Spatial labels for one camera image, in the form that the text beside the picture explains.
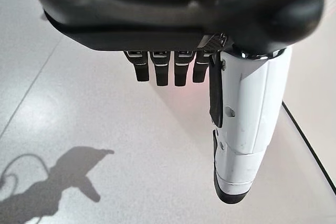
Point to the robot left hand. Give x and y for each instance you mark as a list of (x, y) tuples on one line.
[(147, 11)]

